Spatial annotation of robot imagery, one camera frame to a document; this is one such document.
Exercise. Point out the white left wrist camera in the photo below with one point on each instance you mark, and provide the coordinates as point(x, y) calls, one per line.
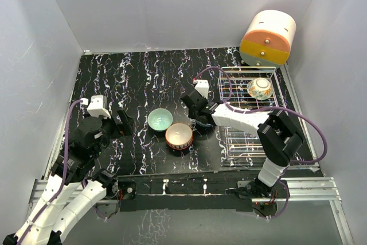
point(98, 107)

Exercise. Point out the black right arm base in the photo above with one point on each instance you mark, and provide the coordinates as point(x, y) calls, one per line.
point(257, 190)

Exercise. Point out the black marble table mat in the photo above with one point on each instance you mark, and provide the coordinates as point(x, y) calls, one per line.
point(140, 82)

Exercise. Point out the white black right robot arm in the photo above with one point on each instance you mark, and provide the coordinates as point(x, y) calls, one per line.
point(279, 137)

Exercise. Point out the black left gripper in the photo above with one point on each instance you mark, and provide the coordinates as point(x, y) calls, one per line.
point(126, 126)

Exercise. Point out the floral cream bowl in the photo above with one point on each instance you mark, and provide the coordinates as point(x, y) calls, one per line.
point(260, 88)

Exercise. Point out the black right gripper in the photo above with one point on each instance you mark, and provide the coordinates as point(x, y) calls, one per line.
point(191, 114)

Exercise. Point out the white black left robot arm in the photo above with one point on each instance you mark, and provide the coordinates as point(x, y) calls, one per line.
point(55, 213)

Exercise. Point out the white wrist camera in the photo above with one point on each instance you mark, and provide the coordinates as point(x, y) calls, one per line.
point(202, 87)
point(98, 107)

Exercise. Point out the white wire dish rack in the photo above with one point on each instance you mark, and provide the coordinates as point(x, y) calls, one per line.
point(239, 144)

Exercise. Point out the celadon green bowl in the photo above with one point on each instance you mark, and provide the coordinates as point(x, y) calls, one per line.
point(160, 119)

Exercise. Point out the round pastel drawer cabinet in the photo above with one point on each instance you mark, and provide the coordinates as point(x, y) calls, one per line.
point(268, 39)

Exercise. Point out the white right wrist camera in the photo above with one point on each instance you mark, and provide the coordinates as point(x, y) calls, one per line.
point(202, 87)

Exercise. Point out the blue white patterned bowl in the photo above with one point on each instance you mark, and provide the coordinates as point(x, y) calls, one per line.
point(203, 128)

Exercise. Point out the white bowl black striped outside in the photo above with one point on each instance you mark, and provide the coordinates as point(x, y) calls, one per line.
point(179, 136)

